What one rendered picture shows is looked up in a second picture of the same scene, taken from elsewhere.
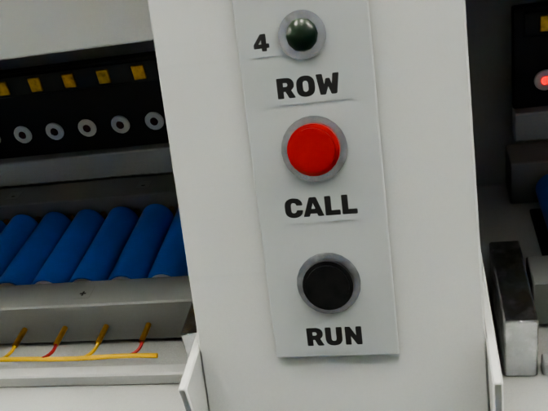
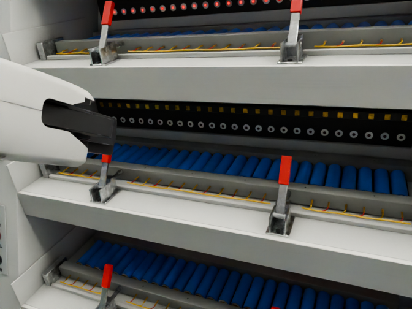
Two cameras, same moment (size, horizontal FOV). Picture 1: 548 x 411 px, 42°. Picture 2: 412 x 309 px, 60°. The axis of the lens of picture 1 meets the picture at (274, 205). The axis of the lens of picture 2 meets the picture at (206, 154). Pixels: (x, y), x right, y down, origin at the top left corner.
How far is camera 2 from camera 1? 26 cm
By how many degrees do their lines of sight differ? 11
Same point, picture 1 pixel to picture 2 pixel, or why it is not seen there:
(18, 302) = (347, 194)
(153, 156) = (379, 149)
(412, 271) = not seen: outside the picture
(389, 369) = not seen: outside the picture
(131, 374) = (401, 228)
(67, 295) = (367, 195)
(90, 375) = (382, 225)
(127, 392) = (398, 235)
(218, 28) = not seen: outside the picture
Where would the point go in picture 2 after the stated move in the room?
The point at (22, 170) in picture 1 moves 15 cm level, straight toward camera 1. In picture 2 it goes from (319, 146) to (380, 161)
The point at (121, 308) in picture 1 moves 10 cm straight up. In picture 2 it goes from (393, 204) to (403, 119)
